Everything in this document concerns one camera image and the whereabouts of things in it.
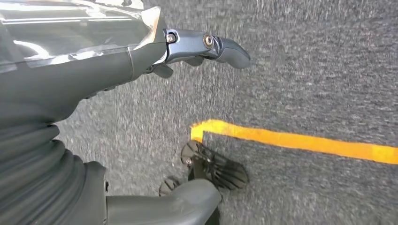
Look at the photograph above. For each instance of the black robot left leg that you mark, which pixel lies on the black robot left leg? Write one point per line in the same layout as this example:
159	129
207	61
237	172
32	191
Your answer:
217	170

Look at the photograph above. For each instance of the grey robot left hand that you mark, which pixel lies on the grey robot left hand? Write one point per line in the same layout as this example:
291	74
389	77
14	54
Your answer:
77	62

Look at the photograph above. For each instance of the yellow floor tape square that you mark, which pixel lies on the yellow floor tape square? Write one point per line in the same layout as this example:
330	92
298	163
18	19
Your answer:
280	139

